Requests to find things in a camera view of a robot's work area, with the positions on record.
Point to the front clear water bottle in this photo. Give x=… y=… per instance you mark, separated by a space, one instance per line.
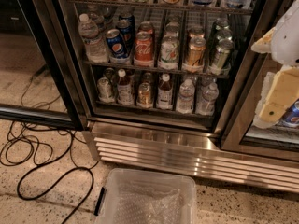
x=94 y=43

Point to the rear clear water bottle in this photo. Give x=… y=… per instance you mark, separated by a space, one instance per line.
x=95 y=16

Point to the blue can right compartment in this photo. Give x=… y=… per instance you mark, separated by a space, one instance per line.
x=291 y=117

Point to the rear gold soda can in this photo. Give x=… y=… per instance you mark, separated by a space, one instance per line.
x=196 y=31

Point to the stainless steel fridge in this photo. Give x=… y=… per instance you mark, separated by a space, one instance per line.
x=220 y=146

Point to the brown tea bottle right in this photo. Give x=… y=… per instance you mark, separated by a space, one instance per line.
x=165 y=92

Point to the front red cola can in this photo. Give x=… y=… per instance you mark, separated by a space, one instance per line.
x=143 y=50

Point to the white green can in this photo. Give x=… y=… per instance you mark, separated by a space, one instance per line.
x=172 y=29
x=168 y=58

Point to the front blue pepsi can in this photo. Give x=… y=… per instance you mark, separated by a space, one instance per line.
x=117 y=47

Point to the brown tea bottle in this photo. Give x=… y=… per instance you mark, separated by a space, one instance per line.
x=125 y=96
x=165 y=92

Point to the silver can bottom shelf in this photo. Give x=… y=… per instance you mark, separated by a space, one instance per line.
x=106 y=93

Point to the water bottle bottom right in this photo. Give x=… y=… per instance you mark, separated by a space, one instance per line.
x=205 y=104

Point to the gold can bottom shelf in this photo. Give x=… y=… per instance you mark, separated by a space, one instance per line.
x=144 y=97

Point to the rear blue pepsi can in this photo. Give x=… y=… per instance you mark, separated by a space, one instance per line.
x=127 y=16

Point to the rear white green can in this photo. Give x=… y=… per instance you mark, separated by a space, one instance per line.
x=172 y=29

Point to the clear plastic storage bin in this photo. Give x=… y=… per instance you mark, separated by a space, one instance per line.
x=145 y=197

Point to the clear water bottle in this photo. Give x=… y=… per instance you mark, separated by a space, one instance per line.
x=95 y=16
x=94 y=43

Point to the blue pepsi can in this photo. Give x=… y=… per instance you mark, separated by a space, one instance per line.
x=127 y=16
x=117 y=47
x=127 y=32

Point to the red cola can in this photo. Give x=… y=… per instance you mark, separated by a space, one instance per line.
x=143 y=50
x=146 y=26

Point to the water bottle bottom left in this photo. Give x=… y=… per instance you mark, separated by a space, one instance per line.
x=185 y=98

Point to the middle blue pepsi can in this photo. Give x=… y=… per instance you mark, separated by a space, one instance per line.
x=127 y=32

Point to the open glass fridge door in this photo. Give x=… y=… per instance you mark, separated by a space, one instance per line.
x=38 y=80

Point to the rear red cola can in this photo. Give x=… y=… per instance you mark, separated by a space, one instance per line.
x=146 y=26

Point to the green soda can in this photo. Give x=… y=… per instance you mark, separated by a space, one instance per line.
x=223 y=34
x=220 y=56
x=220 y=24

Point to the gold soda can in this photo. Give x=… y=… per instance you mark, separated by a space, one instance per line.
x=196 y=31
x=194 y=58

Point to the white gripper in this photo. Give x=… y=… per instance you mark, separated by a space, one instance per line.
x=287 y=41

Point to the brown tea bottle left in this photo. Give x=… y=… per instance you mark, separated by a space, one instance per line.
x=125 y=96

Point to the front white green can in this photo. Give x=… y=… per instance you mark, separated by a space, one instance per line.
x=168 y=58

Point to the front gold soda can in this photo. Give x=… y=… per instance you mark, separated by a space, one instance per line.
x=194 y=58

